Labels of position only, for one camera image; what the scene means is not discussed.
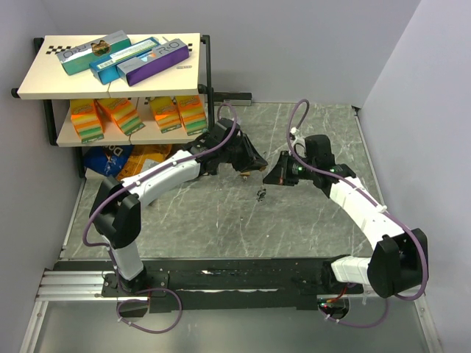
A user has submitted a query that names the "small key bunch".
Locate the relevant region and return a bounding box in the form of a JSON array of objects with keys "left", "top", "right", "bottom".
[{"left": 257, "top": 188, "right": 266, "bottom": 202}]

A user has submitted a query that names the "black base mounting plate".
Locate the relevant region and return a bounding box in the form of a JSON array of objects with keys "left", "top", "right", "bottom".
[{"left": 102, "top": 257, "right": 363, "bottom": 313}]

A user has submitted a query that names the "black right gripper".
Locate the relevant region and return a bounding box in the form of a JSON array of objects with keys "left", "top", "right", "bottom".
[{"left": 263, "top": 151, "right": 316, "bottom": 187}]

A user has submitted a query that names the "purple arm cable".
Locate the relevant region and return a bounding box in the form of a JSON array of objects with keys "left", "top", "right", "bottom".
[
  {"left": 286, "top": 99, "right": 428, "bottom": 328},
  {"left": 81, "top": 102, "right": 238, "bottom": 335}
]

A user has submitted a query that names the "orange green sponge pack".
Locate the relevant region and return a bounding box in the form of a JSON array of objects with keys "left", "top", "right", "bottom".
[
  {"left": 70, "top": 99, "right": 104, "bottom": 143},
  {"left": 96, "top": 98, "right": 145, "bottom": 136},
  {"left": 175, "top": 95, "right": 208, "bottom": 135},
  {"left": 149, "top": 96, "right": 182, "bottom": 133}
]

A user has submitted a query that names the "orange snack bag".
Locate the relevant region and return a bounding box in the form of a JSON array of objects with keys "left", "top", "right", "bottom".
[{"left": 116, "top": 144, "right": 172, "bottom": 180}]

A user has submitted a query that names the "brass padlock short shackle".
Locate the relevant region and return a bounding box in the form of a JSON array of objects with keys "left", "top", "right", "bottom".
[{"left": 240, "top": 171, "right": 251, "bottom": 181}]

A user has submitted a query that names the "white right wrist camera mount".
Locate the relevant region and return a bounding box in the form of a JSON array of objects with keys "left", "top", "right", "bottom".
[{"left": 289, "top": 127, "right": 305, "bottom": 148}]

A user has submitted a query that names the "blue Doritos bag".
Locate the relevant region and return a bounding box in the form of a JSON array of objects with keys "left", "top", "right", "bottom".
[{"left": 83, "top": 145, "right": 134, "bottom": 177}]

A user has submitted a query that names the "aluminium rail frame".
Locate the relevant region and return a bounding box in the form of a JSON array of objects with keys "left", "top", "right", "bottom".
[{"left": 21, "top": 260, "right": 442, "bottom": 352}]

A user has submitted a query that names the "black bracket at back wall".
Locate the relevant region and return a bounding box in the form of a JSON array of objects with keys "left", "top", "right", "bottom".
[{"left": 213, "top": 92, "right": 252, "bottom": 106}]

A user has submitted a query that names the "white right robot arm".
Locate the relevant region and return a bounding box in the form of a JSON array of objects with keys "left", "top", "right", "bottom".
[{"left": 263, "top": 128, "right": 428, "bottom": 300}]

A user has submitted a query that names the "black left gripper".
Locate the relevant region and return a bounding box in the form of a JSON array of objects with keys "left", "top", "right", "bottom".
[{"left": 220, "top": 134, "right": 267, "bottom": 173}]

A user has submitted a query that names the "purple grey R+O box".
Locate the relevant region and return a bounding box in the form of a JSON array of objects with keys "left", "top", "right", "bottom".
[{"left": 117, "top": 38, "right": 190, "bottom": 86}]

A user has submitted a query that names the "teal grey R+O box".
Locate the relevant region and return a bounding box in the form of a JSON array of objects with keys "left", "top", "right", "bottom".
[{"left": 56, "top": 30, "right": 131, "bottom": 76}]

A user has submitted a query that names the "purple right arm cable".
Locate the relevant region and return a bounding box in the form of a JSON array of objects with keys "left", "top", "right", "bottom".
[{"left": 286, "top": 99, "right": 428, "bottom": 328}]

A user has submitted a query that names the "blue carton box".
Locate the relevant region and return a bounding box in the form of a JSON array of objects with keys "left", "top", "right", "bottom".
[{"left": 89, "top": 37, "right": 160, "bottom": 85}]

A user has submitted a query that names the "black frame shelf rack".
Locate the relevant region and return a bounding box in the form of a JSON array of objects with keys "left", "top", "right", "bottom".
[{"left": 10, "top": 32, "right": 219, "bottom": 177}]

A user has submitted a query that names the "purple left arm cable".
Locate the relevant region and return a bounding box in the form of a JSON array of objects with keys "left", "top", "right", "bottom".
[{"left": 81, "top": 102, "right": 238, "bottom": 335}]

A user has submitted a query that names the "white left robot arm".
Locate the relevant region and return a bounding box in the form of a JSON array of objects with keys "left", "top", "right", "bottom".
[{"left": 88, "top": 118, "right": 268, "bottom": 296}]

